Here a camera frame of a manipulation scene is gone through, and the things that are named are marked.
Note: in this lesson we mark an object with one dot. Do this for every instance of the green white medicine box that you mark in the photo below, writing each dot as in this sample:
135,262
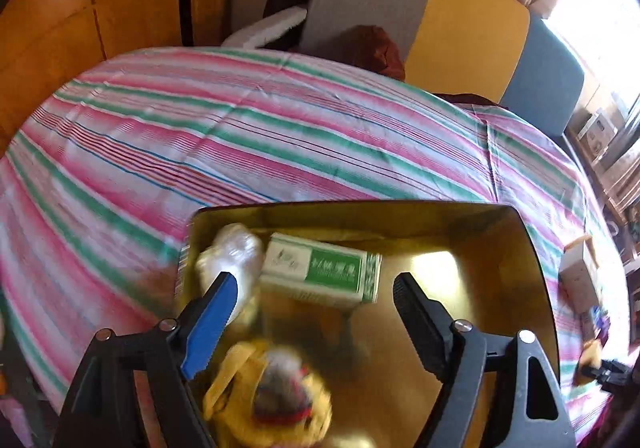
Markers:
320,273

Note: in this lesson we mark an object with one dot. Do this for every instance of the tricolour armchair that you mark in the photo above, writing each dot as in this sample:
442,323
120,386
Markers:
493,49

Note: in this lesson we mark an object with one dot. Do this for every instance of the gold metal tray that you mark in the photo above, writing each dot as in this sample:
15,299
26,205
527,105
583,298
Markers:
476,259

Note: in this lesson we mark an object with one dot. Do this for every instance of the white product box on desk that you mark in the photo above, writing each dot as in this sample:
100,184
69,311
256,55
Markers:
597,134

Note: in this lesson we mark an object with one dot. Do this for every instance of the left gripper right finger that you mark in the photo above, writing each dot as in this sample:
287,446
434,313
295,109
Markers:
433,334

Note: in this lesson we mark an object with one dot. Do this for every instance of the white cardboard box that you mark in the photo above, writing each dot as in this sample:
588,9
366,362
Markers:
579,274

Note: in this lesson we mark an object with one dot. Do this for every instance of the blue tissue pack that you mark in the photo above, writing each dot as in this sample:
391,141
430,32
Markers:
595,324

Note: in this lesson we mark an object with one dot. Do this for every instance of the wooden wardrobe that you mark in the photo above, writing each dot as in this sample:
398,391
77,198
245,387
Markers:
45,43

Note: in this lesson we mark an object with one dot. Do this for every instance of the dark red cloth on chair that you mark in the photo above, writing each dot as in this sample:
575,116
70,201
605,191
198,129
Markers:
369,48

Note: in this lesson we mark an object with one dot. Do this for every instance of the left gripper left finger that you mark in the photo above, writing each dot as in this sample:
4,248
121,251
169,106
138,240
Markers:
201,324

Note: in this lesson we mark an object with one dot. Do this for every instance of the striped bedsheet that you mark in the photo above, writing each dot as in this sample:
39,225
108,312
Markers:
99,183

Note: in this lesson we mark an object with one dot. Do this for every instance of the yellow sponge block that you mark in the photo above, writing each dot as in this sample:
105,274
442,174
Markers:
589,363

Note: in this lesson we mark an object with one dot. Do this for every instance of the white plastic bag ball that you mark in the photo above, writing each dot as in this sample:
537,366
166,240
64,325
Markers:
239,252

